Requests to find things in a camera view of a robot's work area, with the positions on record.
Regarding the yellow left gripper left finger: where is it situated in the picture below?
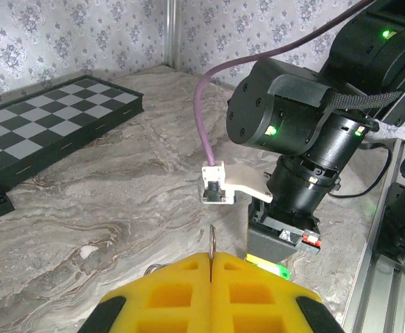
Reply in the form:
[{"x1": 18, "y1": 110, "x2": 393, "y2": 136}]
[{"x1": 79, "y1": 252, "x2": 212, "y2": 333}]

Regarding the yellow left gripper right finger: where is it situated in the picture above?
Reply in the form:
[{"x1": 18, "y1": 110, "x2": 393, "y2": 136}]
[{"x1": 211, "y1": 252, "x2": 345, "y2": 333}]

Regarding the green key tag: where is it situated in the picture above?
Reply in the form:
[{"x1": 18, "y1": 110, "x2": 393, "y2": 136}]
[{"x1": 245, "y1": 254, "x2": 291, "y2": 280}]

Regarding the metal keyring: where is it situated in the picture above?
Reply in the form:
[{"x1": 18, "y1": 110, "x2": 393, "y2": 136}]
[{"x1": 208, "y1": 224, "x2": 218, "y2": 260}]

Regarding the black and grey chessboard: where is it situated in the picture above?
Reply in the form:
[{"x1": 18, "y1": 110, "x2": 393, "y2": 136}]
[{"x1": 0, "y1": 74, "x2": 145, "y2": 190}]

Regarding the black braided cable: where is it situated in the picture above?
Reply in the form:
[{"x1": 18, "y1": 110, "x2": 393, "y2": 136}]
[{"x1": 322, "y1": 89, "x2": 405, "y2": 110}]

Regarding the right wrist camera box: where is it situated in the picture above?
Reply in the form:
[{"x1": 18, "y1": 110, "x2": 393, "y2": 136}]
[{"x1": 197, "y1": 161, "x2": 275, "y2": 206}]

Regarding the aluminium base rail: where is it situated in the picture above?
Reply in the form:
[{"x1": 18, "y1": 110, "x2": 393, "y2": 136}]
[{"x1": 341, "y1": 137, "x2": 405, "y2": 333}]

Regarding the thin black cable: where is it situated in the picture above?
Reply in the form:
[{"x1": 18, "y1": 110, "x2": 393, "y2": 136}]
[{"x1": 329, "y1": 140, "x2": 393, "y2": 199}]

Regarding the aluminium frame post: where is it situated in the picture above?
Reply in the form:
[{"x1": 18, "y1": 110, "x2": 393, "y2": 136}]
[{"x1": 162, "y1": 0, "x2": 184, "y2": 76}]

